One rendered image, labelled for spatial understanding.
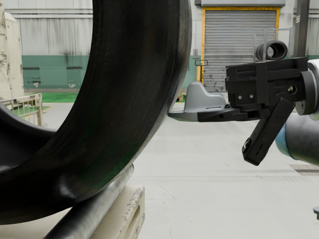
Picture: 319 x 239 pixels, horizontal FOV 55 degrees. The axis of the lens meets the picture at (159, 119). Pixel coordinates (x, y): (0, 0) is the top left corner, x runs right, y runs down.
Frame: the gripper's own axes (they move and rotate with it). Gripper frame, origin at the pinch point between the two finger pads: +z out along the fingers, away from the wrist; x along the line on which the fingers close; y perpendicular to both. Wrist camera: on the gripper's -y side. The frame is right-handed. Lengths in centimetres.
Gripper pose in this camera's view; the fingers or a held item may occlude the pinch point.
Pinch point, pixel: (176, 117)
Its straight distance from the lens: 49.3
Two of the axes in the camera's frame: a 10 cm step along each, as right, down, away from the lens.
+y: -1.2, -9.8, -1.6
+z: -9.8, 0.9, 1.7
